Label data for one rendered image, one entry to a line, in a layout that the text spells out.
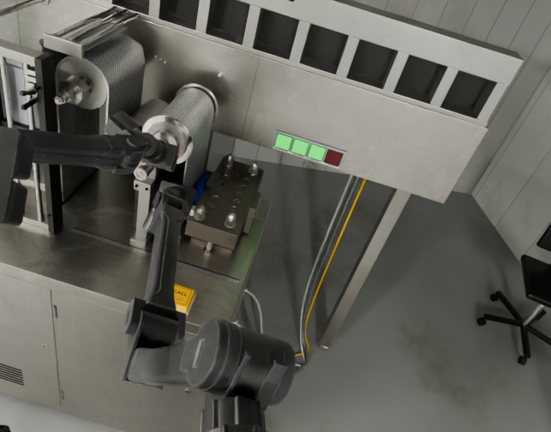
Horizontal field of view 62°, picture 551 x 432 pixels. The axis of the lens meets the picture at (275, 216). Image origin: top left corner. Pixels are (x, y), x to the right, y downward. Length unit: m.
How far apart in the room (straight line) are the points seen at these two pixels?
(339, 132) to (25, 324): 1.19
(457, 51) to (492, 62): 0.11
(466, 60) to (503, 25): 2.32
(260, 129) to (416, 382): 1.64
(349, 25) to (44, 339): 1.36
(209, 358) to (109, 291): 0.87
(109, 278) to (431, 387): 1.84
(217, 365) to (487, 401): 2.41
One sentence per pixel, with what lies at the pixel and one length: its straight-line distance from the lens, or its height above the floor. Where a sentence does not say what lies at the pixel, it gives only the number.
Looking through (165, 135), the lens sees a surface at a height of 1.28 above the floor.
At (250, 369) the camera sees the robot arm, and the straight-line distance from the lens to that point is 0.52.
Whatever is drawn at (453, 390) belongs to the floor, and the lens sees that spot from 2.74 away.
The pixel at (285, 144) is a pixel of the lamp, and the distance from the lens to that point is 1.58.
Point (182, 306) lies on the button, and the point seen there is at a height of 0.92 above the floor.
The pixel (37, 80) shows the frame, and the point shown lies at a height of 1.39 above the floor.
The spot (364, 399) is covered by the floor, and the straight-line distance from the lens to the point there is 2.45.
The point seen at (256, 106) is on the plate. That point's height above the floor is 1.28.
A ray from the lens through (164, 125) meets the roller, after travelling 1.29.
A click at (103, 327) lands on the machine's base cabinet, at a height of 0.71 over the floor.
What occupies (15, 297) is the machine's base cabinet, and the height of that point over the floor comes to 0.73.
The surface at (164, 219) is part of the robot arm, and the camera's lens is 1.09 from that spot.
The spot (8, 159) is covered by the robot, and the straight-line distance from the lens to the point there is 0.38.
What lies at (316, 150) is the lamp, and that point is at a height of 1.19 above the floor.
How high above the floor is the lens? 1.93
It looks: 37 degrees down
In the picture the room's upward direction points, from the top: 17 degrees clockwise
